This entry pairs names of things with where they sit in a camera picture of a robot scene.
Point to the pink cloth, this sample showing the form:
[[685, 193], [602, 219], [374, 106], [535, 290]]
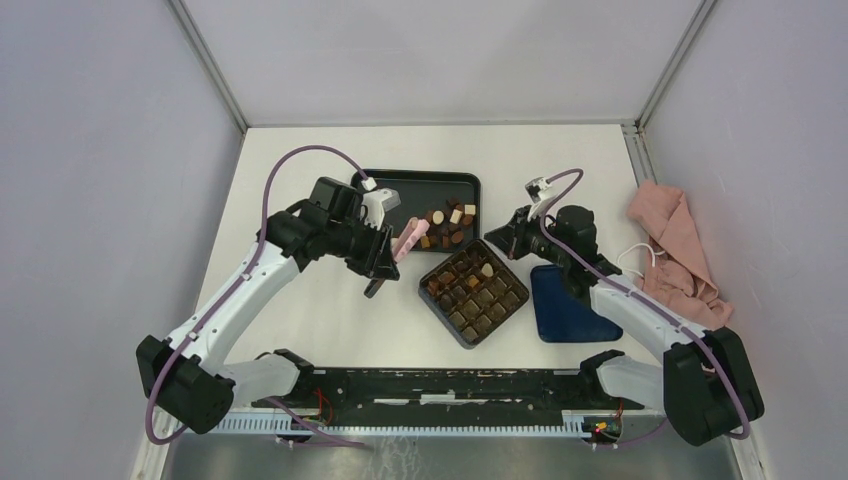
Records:
[[676, 273]]

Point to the blue box lid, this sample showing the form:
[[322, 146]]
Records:
[[560, 317]]

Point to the blue chocolate box with insert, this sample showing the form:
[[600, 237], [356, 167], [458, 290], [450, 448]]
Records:
[[473, 292]]

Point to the black chocolate tray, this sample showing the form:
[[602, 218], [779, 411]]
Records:
[[456, 194]]

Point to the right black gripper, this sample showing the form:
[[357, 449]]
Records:
[[510, 237]]

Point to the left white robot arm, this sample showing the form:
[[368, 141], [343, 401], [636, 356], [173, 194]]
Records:
[[185, 373]]

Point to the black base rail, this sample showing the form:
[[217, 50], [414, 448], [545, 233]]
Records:
[[379, 397]]

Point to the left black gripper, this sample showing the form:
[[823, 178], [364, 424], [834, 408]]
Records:
[[378, 261]]

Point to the pink tongs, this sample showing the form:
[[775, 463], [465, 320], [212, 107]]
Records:
[[414, 230]]

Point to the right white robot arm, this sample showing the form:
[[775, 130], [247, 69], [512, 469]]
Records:
[[702, 382]]

